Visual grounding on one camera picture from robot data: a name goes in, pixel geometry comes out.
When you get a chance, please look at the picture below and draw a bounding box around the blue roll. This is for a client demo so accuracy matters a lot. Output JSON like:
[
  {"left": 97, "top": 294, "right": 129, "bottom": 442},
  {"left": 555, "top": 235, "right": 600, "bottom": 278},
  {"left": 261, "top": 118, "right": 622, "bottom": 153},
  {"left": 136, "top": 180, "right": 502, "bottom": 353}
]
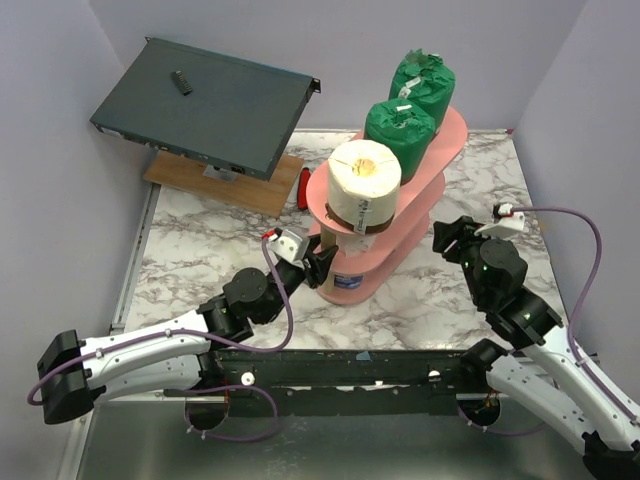
[{"left": 333, "top": 273, "right": 364, "bottom": 290}]

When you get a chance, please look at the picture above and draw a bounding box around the pink three-tier shelf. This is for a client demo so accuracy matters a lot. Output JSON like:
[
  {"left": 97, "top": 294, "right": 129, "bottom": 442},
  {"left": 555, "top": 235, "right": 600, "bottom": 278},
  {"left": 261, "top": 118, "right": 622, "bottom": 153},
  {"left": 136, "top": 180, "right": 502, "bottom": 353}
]
[{"left": 307, "top": 108, "right": 468, "bottom": 305}]

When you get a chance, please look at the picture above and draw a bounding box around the white floral paper towel roll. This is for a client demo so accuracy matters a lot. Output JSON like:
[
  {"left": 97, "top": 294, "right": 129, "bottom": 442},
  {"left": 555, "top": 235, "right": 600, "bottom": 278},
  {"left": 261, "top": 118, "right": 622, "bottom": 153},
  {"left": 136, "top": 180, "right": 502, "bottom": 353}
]
[{"left": 336, "top": 235, "right": 376, "bottom": 258}]

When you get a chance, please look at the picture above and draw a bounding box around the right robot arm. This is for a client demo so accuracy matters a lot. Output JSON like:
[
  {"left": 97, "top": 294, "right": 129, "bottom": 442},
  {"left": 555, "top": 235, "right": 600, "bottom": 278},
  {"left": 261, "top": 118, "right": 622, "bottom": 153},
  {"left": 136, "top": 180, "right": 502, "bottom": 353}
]
[{"left": 433, "top": 214, "right": 639, "bottom": 479}]

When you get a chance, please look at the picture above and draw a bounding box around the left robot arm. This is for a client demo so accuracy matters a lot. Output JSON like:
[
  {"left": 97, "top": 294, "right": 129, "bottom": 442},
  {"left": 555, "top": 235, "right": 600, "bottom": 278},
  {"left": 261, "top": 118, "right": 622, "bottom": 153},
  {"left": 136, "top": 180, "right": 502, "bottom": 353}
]
[{"left": 27, "top": 236, "right": 339, "bottom": 425}]

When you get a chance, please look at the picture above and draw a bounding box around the wooden board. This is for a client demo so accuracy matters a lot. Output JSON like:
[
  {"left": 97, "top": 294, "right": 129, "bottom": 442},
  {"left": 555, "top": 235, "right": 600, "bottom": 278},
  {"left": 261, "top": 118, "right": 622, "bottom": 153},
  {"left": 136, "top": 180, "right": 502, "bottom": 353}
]
[{"left": 144, "top": 152, "right": 304, "bottom": 218}]

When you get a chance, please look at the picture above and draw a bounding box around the small black connector strip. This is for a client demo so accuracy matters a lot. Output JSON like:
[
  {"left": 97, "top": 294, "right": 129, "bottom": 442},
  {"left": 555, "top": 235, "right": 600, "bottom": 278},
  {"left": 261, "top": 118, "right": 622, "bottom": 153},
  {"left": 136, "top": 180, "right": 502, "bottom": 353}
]
[{"left": 171, "top": 70, "right": 193, "bottom": 96}]

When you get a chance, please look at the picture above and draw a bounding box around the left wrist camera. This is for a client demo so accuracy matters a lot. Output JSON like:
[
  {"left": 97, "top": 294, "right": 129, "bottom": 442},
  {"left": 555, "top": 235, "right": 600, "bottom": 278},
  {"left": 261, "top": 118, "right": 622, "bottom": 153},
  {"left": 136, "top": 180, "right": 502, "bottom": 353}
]
[{"left": 264, "top": 228, "right": 310, "bottom": 264}]

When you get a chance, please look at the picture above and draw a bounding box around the red handled cutter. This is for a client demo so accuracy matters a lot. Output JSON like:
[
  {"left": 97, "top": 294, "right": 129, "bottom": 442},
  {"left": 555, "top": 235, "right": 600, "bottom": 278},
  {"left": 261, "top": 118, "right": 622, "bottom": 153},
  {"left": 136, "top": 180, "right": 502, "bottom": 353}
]
[{"left": 296, "top": 167, "right": 311, "bottom": 211}]

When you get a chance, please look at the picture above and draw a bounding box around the black metal base rail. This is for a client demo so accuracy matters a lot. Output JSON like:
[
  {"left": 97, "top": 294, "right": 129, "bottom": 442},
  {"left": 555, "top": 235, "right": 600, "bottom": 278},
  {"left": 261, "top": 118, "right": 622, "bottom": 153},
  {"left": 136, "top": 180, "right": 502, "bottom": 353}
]
[{"left": 194, "top": 347, "right": 490, "bottom": 417}]

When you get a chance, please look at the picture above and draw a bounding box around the dark grey network switch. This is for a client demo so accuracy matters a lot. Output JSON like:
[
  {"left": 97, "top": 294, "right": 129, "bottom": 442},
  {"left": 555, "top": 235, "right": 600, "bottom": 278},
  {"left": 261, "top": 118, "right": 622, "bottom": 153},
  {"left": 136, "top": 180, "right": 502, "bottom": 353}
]
[{"left": 90, "top": 37, "right": 321, "bottom": 180}]

